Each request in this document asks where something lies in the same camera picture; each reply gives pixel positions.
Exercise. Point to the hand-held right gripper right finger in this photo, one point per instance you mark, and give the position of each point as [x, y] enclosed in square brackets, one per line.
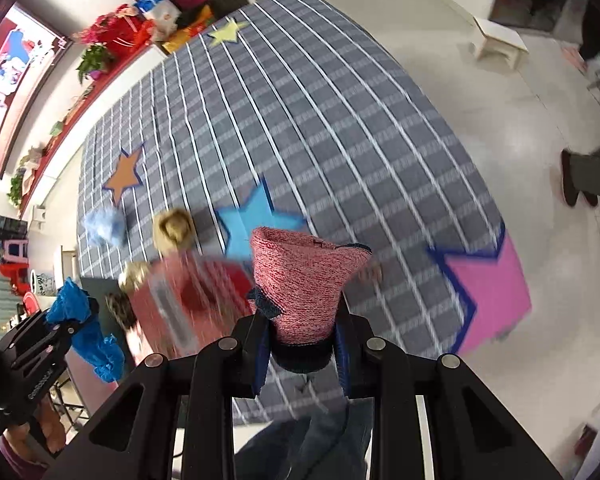
[341, 360]

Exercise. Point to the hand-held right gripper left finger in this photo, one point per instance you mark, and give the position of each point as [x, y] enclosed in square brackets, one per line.
[261, 360]

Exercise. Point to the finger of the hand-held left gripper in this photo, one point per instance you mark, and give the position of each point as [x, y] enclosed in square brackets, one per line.
[55, 337]
[25, 327]

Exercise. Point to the pink and navy sock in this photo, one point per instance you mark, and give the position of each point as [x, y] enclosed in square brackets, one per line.
[305, 290]

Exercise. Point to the person's left hand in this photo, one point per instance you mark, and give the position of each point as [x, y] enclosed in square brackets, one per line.
[50, 427]

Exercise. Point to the small black clip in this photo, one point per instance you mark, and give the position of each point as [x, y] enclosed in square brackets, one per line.
[303, 388]

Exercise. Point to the white patterned pot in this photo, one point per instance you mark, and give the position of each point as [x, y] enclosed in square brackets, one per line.
[42, 281]

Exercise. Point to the red plastic stool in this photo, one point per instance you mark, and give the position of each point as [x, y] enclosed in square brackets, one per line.
[12, 272]

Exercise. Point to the dark green board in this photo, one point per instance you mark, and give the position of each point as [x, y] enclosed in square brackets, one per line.
[94, 285]

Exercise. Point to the leopard print scrunchie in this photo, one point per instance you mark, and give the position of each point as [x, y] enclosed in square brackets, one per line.
[119, 310]

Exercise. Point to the white low stool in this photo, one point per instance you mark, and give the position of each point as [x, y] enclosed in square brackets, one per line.
[497, 37]
[65, 265]

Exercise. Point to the pink plastic stool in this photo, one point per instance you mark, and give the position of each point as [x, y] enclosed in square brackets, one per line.
[15, 250]

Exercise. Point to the round wooden button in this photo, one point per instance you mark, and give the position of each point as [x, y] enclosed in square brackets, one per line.
[370, 274]

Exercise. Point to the person's dark trousers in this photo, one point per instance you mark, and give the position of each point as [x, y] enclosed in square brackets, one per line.
[305, 445]

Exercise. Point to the beige fluffy scrunchie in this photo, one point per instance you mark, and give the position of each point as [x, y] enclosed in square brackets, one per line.
[132, 275]

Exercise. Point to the red patterned cardboard box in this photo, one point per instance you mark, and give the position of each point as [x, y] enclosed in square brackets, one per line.
[180, 300]

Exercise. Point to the light blue fluffy scrunchie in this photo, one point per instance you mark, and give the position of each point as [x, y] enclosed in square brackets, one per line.
[102, 225]

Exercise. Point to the small green potted plant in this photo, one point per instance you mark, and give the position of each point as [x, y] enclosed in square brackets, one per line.
[17, 190]

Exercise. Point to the red shelf ledge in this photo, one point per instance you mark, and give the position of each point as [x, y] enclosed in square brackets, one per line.
[75, 112]

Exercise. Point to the grey checked star mat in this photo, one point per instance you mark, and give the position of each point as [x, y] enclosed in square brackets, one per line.
[330, 135]

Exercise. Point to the yellow and red gift box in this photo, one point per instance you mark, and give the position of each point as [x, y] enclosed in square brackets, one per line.
[192, 30]

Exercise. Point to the white gift bag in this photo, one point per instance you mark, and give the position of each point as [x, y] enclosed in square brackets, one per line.
[162, 10]

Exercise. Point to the wall screen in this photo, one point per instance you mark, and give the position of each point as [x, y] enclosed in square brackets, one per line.
[10, 85]

